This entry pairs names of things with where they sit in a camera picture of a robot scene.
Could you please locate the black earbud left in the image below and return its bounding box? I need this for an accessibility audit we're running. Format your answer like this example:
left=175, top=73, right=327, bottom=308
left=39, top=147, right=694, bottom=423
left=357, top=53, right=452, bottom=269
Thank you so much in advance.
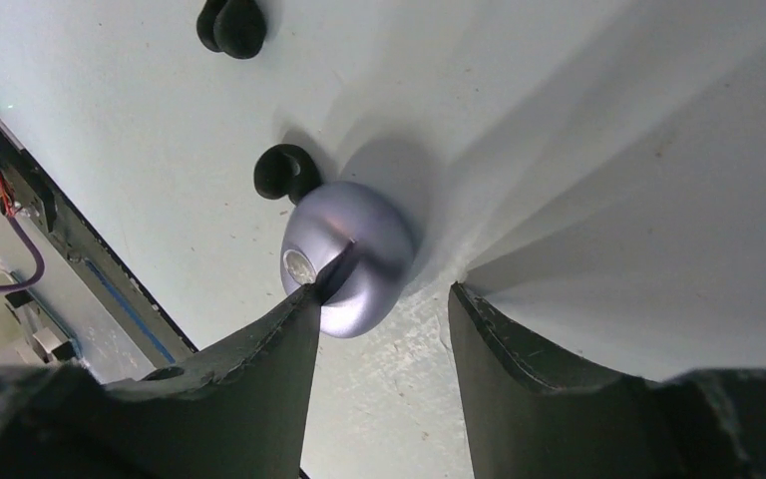
left=195, top=0, right=267, bottom=60

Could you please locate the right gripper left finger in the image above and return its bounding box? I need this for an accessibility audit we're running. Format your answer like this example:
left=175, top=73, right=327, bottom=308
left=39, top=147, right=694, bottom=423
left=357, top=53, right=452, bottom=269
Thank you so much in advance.
left=0, top=240, right=358, bottom=479

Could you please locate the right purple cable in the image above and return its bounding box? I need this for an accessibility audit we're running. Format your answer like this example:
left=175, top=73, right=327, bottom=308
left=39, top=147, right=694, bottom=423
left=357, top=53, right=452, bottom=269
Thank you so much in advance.
left=0, top=215, right=47, bottom=295

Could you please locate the black earbud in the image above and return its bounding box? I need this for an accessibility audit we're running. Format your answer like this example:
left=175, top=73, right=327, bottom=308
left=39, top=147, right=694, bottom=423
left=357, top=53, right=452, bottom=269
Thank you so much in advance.
left=195, top=0, right=267, bottom=60
left=253, top=144, right=323, bottom=206

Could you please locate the black earbud right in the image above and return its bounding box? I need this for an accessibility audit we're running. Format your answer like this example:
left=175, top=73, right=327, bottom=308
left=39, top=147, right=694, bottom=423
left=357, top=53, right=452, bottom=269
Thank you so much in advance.
left=253, top=144, right=323, bottom=206

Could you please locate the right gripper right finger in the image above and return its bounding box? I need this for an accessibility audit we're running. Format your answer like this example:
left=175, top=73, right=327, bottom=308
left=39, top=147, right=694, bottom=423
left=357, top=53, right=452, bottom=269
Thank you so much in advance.
left=449, top=283, right=766, bottom=478

